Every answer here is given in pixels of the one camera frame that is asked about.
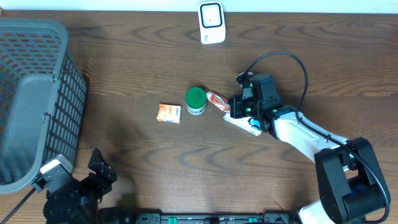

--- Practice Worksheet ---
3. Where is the orange snack packet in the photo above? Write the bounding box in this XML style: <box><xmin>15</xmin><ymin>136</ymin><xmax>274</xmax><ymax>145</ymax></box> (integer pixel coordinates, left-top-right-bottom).
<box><xmin>157</xmin><ymin>104</ymin><xmax>182</xmax><ymax>123</ymax></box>

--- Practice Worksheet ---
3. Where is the black left camera cable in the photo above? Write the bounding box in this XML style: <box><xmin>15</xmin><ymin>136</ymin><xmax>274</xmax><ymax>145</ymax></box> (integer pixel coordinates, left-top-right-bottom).
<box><xmin>0</xmin><ymin>187</ymin><xmax>37</xmax><ymax>224</ymax></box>

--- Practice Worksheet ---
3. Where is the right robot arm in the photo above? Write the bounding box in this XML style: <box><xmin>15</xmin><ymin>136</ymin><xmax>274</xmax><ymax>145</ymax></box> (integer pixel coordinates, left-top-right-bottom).
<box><xmin>228</xmin><ymin>72</ymin><xmax>391</xmax><ymax>223</ymax></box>

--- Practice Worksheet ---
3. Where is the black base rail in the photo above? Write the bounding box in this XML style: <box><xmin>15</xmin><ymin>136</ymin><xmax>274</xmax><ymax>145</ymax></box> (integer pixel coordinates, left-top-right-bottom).
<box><xmin>133</xmin><ymin>212</ymin><xmax>302</xmax><ymax>224</ymax></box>

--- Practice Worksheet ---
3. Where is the green lid jar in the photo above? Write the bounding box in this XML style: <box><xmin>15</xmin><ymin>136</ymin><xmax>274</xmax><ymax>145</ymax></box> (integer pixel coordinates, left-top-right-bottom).
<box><xmin>185</xmin><ymin>87</ymin><xmax>207</xmax><ymax>115</ymax></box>

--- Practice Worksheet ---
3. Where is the grey plastic basket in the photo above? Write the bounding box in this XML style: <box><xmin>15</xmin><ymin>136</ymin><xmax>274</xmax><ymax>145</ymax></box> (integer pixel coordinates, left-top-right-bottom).
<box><xmin>1</xmin><ymin>18</ymin><xmax>88</xmax><ymax>194</ymax></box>

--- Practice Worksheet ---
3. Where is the black camera cable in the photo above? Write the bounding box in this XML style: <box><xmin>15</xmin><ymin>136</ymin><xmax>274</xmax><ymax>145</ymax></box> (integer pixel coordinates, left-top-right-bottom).
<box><xmin>0</xmin><ymin>187</ymin><xmax>37</xmax><ymax>224</ymax></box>
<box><xmin>244</xmin><ymin>51</ymin><xmax>391</xmax><ymax>224</ymax></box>

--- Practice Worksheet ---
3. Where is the red Top chocolate bar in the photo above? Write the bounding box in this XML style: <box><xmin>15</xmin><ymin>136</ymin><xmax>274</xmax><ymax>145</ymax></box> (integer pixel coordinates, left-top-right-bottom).
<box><xmin>205</xmin><ymin>90</ymin><xmax>231</xmax><ymax>113</ymax></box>

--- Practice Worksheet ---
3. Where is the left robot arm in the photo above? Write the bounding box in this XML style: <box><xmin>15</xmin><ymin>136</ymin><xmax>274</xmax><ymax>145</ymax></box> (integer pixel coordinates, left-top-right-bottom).
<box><xmin>40</xmin><ymin>148</ymin><xmax>135</xmax><ymax>223</ymax></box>

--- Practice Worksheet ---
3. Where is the white barcode scanner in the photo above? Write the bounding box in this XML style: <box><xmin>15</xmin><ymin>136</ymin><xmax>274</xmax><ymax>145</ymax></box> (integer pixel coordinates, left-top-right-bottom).
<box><xmin>198</xmin><ymin>1</ymin><xmax>226</xmax><ymax>45</ymax></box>

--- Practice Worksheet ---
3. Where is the black right camera cable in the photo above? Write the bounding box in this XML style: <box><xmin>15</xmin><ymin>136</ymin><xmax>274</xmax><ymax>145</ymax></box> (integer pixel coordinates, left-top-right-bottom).
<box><xmin>244</xmin><ymin>51</ymin><xmax>391</xmax><ymax>224</ymax></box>

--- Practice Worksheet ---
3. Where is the white Panadol box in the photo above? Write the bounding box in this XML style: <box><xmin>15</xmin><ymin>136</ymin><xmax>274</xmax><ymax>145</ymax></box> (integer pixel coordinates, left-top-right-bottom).
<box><xmin>223</xmin><ymin>113</ymin><xmax>262</xmax><ymax>136</ymax></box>

